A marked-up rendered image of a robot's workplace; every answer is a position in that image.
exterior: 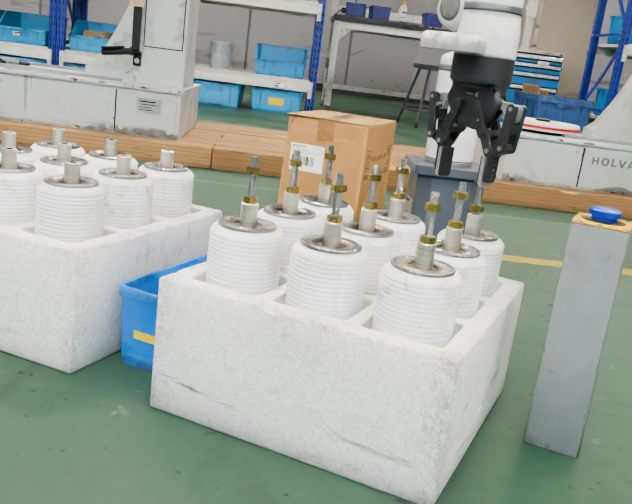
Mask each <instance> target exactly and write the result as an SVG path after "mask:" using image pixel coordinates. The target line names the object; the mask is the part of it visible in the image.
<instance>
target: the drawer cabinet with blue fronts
mask: <svg viewBox="0 0 632 504"><path fill-rule="evenodd" d="M565 55H566V54H562V53H554V52H547V51H539V50H532V49H524V48H518V51H517V56H516V61H515V67H514V72H513V77H512V83H511V86H510V87H509V88H508V89H507V100H508V103H511V104H514V98H515V96H513V95H514V90H518V91H523V83H524V84H530V85H537V86H540V89H541V90H547V91H548V94H549V95H557V94H558V89H559V85H560V80H561V75H562V70H563V65H564V60H565Z"/></svg>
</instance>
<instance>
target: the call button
mask: <svg viewBox="0 0 632 504"><path fill-rule="evenodd" d="M589 213H590V214H591V219H593V220H596V221H600V222H605V223H617V220H618V219H621V218H622V212H621V211H619V210H616V209H613V208H608V207H603V206H591V207H590V208H589Z"/></svg>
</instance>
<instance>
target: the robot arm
mask: <svg viewBox="0 0 632 504"><path fill-rule="evenodd" d="M524 2H525V0H439V3H438V8H437V15H438V19H439V21H440V23H441V24H442V25H443V26H444V27H445V28H446V29H448V30H450V31H453V32H444V31H433V30H426V31H425V32H423V33H422V37H421V43H420V47H423V48H430V49H432V48H434V49H442V50H450V51H451V52H448V53H445V54H444V55H442V57H441V60H440V65H439V69H440V70H439V71H438V78H437V84H436V90H435V91H432V92H431V93H430V97H429V110H428V122H427V136H428V139H427V145H426V151H425V157H424V161H426V162H428V163H432V164H434V166H435V169H436V170H435V173H436V175H439V176H448V175H449V174H450V171H451V167H454V168H472V165H473V159H474V154H475V148H476V143H477V138H479V139H480V140H481V145H482V150H483V154H484V155H485V156H481V160H480V165H479V171H478V177H477V182H476V185H477V186H479V187H490V186H491V184H492V183H493V182H494V180H495V178H496V173H497V168H498V162H499V158H500V157H501V156H503V155H508V154H513V153H515V151H516V148H517V144H518V141H519V137H520V134H521V131H522V127H523V124H524V120H525V117H526V113H527V107H526V106H525V105H516V104H511V103H508V100H507V89H508V88H509V87H510V86H511V83H512V77H513V72H514V67H515V61H516V56H517V51H518V46H519V40H520V32H521V19H522V17H521V16H522V12H523V7H524ZM455 32H456V33H455ZM502 113H503V114H502ZM501 115H502V118H503V119H504V120H503V124H502V127H501V125H500V120H499V117H500V116H501ZM489 128H491V130H488V129H489Z"/></svg>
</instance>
